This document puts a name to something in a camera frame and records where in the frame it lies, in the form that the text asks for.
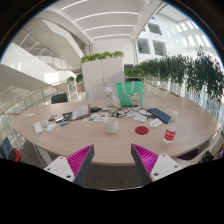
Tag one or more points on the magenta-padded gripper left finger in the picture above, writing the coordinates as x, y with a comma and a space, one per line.
58, 166

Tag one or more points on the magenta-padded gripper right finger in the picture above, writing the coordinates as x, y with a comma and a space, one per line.
165, 165

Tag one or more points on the clear red-label water bottle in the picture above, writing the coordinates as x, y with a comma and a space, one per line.
170, 134

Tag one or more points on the white computer mouse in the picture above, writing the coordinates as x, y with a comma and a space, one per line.
50, 127

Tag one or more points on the flat round red coaster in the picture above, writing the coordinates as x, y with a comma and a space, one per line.
142, 130

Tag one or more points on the small white paper packet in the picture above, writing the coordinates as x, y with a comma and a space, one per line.
155, 123

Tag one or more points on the small teal marker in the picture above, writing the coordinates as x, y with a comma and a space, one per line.
64, 123

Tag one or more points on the white power strip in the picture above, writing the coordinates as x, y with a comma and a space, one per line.
38, 128

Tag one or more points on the red and black chair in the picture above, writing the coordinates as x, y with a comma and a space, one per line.
12, 154

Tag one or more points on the dark blue keyboard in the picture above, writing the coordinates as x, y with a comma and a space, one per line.
160, 115

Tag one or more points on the clear plastic packet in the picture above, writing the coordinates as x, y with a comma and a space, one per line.
140, 117

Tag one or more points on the open white booklet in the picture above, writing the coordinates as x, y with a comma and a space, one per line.
80, 112

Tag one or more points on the colourful sticker sheet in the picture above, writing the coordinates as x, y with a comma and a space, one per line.
95, 118

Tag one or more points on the white grid-pattern mug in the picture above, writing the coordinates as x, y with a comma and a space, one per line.
111, 126

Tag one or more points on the black power adapter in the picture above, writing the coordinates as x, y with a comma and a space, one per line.
95, 109

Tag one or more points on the green cat-print tote bag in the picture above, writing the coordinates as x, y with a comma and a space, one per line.
124, 95

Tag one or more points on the translucent white shaker bottle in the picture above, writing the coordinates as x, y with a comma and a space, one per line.
108, 96

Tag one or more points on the potted green plants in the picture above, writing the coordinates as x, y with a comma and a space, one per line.
79, 80

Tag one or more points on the row of green plants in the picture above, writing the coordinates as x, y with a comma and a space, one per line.
186, 71

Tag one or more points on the low planter with greenery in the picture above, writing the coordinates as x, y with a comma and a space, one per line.
134, 72

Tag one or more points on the white cabinet with plants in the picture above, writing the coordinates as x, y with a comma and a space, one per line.
100, 71

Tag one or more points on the ceiling light strips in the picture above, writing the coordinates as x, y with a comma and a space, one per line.
106, 14

